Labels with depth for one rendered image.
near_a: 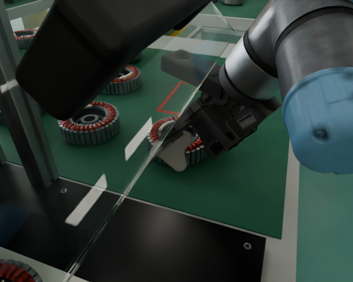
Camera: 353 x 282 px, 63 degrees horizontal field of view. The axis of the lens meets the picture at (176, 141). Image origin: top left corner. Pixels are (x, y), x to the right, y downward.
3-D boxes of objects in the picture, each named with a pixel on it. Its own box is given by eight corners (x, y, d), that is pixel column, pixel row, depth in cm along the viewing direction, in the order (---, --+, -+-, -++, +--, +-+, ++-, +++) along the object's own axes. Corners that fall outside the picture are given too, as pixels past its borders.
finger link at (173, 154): (157, 190, 44) (203, 153, 41) (134, 159, 45) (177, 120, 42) (165, 186, 47) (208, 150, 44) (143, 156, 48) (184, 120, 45)
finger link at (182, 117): (159, 148, 42) (205, 108, 39) (152, 140, 42) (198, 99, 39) (171, 145, 46) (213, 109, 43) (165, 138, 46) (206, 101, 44)
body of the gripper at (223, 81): (208, 164, 42) (259, 121, 33) (172, 119, 44) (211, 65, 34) (238, 142, 47) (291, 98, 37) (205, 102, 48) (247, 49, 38)
